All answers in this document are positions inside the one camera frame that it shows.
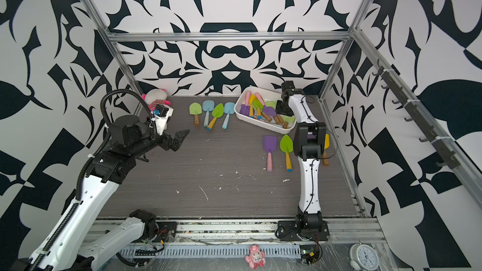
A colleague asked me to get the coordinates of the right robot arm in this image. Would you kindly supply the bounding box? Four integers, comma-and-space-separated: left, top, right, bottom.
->
276, 81, 326, 231

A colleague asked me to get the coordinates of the black wall hook rail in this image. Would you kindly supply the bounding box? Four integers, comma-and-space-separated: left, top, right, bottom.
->
374, 66, 461, 169

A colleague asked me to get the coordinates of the green shovel orange handle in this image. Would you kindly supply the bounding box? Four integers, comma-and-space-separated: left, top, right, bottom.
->
189, 102, 203, 127

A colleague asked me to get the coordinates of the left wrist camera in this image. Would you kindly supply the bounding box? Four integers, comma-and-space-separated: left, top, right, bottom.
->
153, 104, 174, 136

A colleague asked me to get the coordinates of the yellow shovel wooden handle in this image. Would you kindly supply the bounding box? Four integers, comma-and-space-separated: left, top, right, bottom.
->
322, 134, 330, 166

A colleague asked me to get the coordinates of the light blue toy shovel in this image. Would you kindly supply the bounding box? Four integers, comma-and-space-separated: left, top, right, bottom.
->
222, 102, 235, 129

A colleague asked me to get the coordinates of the pink white plush doll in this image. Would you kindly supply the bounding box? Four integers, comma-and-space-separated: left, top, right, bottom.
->
142, 89, 171, 105

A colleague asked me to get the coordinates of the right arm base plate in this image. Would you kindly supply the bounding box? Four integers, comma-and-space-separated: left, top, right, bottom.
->
274, 220, 330, 242

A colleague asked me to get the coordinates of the purple square shovel pink handle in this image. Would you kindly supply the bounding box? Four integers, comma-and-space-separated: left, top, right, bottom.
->
263, 135, 277, 172

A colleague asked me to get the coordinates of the green pointed shovel yellow handle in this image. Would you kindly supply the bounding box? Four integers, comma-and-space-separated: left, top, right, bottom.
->
279, 134, 293, 172

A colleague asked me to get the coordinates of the green circuit board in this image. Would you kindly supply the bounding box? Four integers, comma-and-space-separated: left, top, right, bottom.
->
300, 244, 322, 265

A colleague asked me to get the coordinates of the white storage box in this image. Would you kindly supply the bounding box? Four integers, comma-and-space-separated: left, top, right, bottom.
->
235, 86, 297, 134

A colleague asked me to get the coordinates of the pink bear toy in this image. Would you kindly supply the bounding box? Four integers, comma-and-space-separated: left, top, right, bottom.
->
245, 245, 266, 270

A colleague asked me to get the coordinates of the white alarm clock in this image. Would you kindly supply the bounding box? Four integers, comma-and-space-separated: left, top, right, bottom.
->
349, 243, 380, 271

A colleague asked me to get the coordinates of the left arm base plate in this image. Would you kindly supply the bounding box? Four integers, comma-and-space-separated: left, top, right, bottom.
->
144, 221, 178, 242

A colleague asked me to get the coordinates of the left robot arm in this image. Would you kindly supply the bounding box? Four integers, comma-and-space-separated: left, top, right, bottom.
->
10, 115, 190, 270

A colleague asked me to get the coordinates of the light blue round shovel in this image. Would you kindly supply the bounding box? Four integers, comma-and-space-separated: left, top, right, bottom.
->
202, 100, 215, 127

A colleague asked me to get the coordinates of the black corrugated cable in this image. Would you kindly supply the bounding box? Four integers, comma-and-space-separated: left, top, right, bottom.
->
99, 88, 157, 136

